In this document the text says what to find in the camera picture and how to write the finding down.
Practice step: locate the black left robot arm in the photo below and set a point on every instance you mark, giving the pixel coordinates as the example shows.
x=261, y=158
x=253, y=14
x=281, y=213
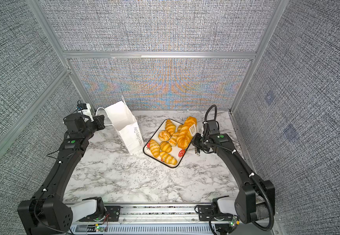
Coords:
x=45, y=213

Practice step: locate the strawberry print rectangular tray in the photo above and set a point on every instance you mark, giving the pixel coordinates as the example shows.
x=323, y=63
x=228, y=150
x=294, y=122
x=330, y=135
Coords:
x=176, y=151

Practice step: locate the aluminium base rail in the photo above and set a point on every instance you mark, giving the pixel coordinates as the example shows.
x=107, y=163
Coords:
x=154, y=219

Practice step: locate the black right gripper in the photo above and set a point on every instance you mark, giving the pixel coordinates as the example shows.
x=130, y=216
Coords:
x=195, y=141

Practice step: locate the white paper gift bag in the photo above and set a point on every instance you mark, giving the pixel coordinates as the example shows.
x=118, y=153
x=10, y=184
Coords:
x=120, y=117

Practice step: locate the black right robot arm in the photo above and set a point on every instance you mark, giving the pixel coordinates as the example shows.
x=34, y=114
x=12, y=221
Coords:
x=255, y=202

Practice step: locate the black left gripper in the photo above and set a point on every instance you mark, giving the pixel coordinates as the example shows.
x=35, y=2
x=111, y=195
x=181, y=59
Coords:
x=97, y=120

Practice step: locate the small fake croissant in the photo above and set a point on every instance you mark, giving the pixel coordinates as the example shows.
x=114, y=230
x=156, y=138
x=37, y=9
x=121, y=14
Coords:
x=179, y=128
x=173, y=140
x=165, y=147

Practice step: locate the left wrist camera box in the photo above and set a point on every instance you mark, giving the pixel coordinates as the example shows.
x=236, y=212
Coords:
x=85, y=109

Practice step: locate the round knotted fake bread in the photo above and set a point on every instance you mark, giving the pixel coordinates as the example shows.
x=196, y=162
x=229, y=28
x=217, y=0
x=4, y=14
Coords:
x=164, y=136

